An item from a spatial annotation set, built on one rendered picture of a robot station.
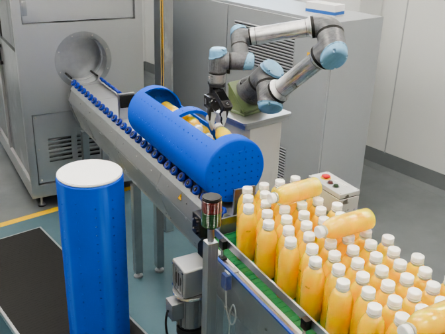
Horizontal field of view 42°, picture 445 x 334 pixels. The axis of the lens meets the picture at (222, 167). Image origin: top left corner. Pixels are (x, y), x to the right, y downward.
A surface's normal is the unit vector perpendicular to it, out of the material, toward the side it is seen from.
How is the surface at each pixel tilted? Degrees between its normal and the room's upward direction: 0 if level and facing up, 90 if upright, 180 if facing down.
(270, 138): 90
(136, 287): 0
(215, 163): 90
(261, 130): 90
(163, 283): 0
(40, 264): 0
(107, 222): 90
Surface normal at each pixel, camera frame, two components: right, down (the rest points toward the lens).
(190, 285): 0.49, 0.36
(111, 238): 0.70, 0.30
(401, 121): -0.78, 0.23
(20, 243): 0.03, -0.91
